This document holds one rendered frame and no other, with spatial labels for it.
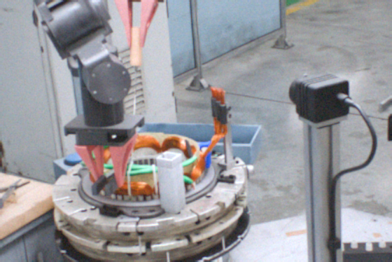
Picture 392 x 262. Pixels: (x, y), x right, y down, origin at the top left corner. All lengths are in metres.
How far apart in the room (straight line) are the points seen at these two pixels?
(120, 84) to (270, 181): 2.89
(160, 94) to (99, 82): 3.07
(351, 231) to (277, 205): 1.86
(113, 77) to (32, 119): 2.72
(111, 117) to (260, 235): 0.76
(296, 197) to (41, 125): 1.17
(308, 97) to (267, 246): 0.98
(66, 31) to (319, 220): 0.43
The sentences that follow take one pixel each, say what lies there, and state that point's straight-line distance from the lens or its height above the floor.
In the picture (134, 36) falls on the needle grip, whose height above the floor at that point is 1.34.
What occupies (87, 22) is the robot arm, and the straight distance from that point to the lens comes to 1.15.
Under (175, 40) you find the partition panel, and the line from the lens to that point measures 5.05.
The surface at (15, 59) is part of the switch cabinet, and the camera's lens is 3.76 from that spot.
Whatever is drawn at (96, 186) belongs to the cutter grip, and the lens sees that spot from 1.21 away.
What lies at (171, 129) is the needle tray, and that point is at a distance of 1.74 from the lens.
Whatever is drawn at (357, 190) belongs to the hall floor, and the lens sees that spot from 3.86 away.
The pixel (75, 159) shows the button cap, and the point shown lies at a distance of 1.67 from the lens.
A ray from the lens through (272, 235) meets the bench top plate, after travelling 1.87.
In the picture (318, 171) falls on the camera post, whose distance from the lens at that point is 0.91.
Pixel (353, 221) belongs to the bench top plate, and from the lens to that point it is 1.92.
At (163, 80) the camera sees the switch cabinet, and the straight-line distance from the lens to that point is 4.17.
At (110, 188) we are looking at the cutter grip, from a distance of 1.21.
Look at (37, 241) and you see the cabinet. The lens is 1.49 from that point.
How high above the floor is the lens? 1.68
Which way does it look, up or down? 21 degrees down
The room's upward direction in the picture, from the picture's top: 5 degrees counter-clockwise
